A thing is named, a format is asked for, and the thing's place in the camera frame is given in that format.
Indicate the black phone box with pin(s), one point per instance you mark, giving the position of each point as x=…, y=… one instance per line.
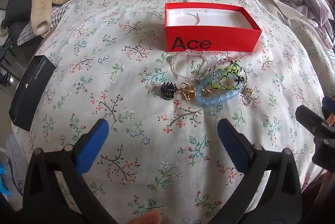
x=28, y=93

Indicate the dark grey cloth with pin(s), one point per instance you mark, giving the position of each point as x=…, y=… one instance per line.
x=15, y=9

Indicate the floral quilt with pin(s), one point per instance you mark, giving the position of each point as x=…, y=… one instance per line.
x=104, y=69

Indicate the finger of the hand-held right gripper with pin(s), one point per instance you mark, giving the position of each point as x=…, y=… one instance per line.
x=308, y=116
x=329, y=103

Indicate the white cloth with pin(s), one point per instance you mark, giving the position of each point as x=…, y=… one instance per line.
x=288, y=11

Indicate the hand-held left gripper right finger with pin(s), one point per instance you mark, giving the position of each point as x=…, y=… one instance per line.
x=233, y=147

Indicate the white plastic bag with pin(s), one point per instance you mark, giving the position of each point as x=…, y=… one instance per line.
x=14, y=161

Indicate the red cardboard box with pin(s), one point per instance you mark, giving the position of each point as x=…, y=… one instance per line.
x=230, y=41

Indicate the person's left hand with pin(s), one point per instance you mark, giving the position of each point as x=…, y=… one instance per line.
x=146, y=217

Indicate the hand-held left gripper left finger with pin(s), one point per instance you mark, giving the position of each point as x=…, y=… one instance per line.
x=93, y=147

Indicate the black hair claw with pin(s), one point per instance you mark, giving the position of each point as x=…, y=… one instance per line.
x=167, y=90

